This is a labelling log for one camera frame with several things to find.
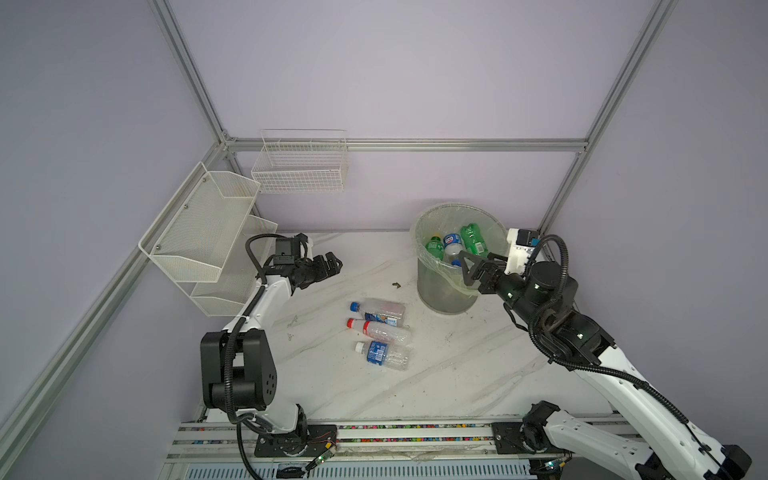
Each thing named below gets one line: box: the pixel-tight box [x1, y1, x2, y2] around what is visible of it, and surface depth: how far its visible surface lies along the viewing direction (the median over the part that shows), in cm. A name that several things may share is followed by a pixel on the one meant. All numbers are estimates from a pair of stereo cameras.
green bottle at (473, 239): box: [460, 223, 489, 258], surface depth 92 cm
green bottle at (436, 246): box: [425, 234, 445, 261], surface depth 92 cm
